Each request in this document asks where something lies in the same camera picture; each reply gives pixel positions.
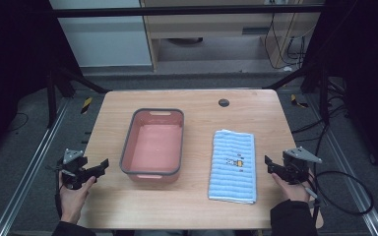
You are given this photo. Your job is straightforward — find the black metal stand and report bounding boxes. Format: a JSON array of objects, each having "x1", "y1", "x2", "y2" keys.
[
  {"x1": 265, "y1": 63, "x2": 331, "y2": 126},
  {"x1": 44, "y1": 63, "x2": 111, "y2": 129}
]

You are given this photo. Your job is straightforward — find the blue striped towel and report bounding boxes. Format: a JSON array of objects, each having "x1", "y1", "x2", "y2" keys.
[{"x1": 208, "y1": 129, "x2": 258, "y2": 206}]

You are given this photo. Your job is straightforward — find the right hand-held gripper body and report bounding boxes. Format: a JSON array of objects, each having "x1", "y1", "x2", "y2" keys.
[{"x1": 281, "y1": 146, "x2": 323, "y2": 185}]

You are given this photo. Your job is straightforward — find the black hanging cables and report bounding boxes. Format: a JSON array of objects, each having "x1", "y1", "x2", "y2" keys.
[{"x1": 263, "y1": 13, "x2": 309, "y2": 71}]

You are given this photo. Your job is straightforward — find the light wooden desk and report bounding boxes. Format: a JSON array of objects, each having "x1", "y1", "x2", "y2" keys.
[{"x1": 140, "y1": 0, "x2": 326, "y2": 73}]

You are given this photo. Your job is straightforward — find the pink basin with grey rim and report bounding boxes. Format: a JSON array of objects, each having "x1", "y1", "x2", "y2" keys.
[{"x1": 119, "y1": 107, "x2": 185, "y2": 184}]

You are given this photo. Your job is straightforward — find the person's right hand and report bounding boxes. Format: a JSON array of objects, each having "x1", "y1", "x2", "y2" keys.
[{"x1": 271, "y1": 172, "x2": 314, "y2": 205}]

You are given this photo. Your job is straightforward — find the white cabinet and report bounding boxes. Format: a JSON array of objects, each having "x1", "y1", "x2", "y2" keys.
[{"x1": 48, "y1": 0, "x2": 154, "y2": 69}]

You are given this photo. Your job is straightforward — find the person's left hand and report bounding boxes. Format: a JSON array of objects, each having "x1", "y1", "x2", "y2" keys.
[{"x1": 58, "y1": 175, "x2": 97, "y2": 226}]

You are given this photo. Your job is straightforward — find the black horizontal frame bar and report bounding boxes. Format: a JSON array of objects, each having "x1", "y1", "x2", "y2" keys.
[{"x1": 50, "y1": 4, "x2": 325, "y2": 19}]

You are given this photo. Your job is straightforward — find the black floor cables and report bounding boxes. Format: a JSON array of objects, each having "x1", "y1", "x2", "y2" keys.
[{"x1": 289, "y1": 78, "x2": 352, "y2": 165}]

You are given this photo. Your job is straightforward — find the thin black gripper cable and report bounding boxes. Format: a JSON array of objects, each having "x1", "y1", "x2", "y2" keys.
[{"x1": 54, "y1": 163, "x2": 64, "y2": 219}]

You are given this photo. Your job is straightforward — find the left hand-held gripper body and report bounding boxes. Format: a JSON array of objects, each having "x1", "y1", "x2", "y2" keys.
[{"x1": 57, "y1": 147, "x2": 95, "y2": 191}]

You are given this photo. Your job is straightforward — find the silver floor rail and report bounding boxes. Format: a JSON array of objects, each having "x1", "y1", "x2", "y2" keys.
[
  {"x1": 0, "y1": 97, "x2": 71, "y2": 236},
  {"x1": 304, "y1": 94, "x2": 378, "y2": 236}
]

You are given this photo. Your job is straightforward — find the yellow and black floor marker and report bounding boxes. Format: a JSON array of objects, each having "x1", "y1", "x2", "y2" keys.
[
  {"x1": 80, "y1": 96, "x2": 94, "y2": 115},
  {"x1": 289, "y1": 93, "x2": 310, "y2": 109}
]

